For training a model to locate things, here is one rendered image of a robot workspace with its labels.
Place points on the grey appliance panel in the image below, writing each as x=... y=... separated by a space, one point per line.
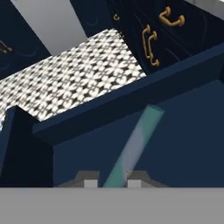
x=52 y=23

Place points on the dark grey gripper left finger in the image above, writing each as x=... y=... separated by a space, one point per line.
x=89 y=176

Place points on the navy open drawer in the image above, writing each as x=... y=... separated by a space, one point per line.
x=180 y=137

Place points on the teal drinking straw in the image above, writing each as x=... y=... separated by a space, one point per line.
x=137 y=143

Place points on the navy cupboard door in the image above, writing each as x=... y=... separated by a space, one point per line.
x=17 y=49
x=131 y=32

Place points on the navy drawer front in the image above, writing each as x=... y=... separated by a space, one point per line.
x=198 y=26

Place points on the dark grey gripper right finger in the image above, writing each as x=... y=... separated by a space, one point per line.
x=138 y=176

